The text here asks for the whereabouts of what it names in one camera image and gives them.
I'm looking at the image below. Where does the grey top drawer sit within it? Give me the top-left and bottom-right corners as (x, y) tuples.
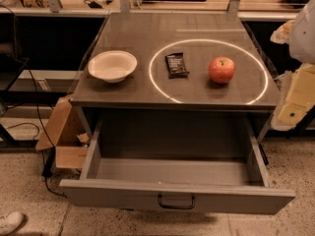
(60, 116), (295, 214)

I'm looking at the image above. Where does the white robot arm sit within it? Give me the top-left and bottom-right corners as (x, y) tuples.
(271, 0), (315, 131)

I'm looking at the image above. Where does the red apple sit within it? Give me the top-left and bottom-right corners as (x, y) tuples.
(208, 56), (236, 84)

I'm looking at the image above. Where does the black snack bar wrapper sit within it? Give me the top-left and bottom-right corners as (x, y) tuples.
(164, 52), (189, 79)

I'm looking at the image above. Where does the grey cabinet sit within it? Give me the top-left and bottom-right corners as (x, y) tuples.
(69, 11), (282, 143)

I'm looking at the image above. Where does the white bowl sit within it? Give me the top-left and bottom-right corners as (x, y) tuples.
(88, 50), (138, 84)

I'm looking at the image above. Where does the brown cardboard box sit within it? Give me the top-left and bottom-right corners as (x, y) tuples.
(35, 96), (90, 169)

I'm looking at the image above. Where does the white sneaker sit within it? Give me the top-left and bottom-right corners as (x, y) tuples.
(0, 211), (24, 236)

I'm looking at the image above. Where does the black top drawer handle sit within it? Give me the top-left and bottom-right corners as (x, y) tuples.
(157, 195), (196, 210)

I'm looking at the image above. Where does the black floor cable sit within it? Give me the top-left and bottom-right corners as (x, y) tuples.
(0, 3), (68, 199)

